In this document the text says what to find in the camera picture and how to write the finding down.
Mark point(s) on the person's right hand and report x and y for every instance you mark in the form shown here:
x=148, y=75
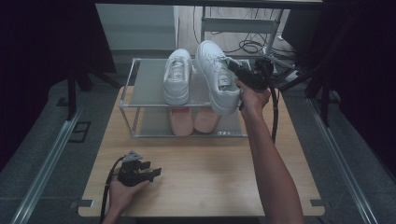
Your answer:
x=253, y=99

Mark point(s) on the aluminium floor rail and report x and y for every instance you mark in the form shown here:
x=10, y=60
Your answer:
x=46, y=165
x=342, y=161

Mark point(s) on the metal two-tier shoe rack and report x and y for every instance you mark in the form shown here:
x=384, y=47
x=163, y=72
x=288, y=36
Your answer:
x=149, y=84

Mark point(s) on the white desk frame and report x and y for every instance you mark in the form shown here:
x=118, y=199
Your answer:
x=238, y=25

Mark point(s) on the white sneaker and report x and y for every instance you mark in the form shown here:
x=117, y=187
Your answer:
x=218, y=84
x=177, y=77

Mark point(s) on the black metal stand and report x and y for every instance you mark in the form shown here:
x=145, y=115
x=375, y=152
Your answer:
x=72, y=93
x=325, y=102

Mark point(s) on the black floor frame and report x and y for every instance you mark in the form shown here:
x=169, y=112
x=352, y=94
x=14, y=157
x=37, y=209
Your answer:
x=79, y=132

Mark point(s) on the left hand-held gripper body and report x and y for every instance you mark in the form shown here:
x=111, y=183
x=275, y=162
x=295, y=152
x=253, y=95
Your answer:
x=132, y=175

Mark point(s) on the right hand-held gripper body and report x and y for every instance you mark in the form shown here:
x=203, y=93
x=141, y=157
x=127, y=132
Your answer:
x=257, y=77

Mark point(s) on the pink slipper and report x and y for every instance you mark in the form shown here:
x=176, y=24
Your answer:
x=205, y=123
x=181, y=123

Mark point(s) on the person's left hand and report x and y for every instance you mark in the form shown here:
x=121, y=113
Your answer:
x=124, y=196

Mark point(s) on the white power strip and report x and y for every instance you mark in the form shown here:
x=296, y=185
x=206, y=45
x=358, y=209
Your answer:
x=293, y=75

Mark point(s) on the white cabinet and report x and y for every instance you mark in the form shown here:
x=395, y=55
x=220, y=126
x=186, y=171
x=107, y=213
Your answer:
x=137, y=26

